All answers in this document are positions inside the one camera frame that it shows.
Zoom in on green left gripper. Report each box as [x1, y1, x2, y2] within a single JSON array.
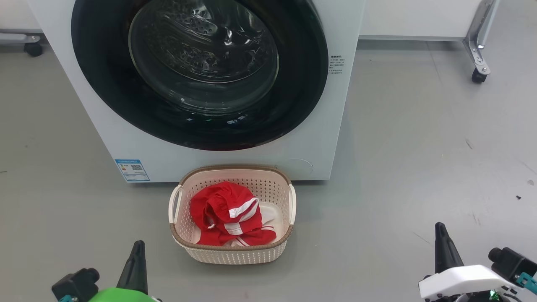
[[86, 240, 163, 302]]

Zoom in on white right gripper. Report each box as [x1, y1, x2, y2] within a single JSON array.
[[418, 222, 519, 302]]

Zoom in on red white-striped garment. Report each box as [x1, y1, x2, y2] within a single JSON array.
[[190, 181, 280, 247]]

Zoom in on black glass washing machine door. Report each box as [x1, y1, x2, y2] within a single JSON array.
[[71, 0, 329, 152]]

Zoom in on cream perforated laundry basket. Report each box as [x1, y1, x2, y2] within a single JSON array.
[[168, 164, 297, 266]]

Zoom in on white washing machine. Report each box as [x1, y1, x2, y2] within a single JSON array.
[[26, 0, 366, 183]]

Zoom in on blue energy label sticker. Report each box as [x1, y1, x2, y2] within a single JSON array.
[[114, 158, 151, 182]]

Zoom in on teal plug right camera cable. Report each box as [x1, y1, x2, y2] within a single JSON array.
[[516, 271, 537, 291]]

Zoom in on grey metal frame with caster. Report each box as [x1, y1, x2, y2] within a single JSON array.
[[0, 31, 44, 58], [462, 0, 502, 84]]

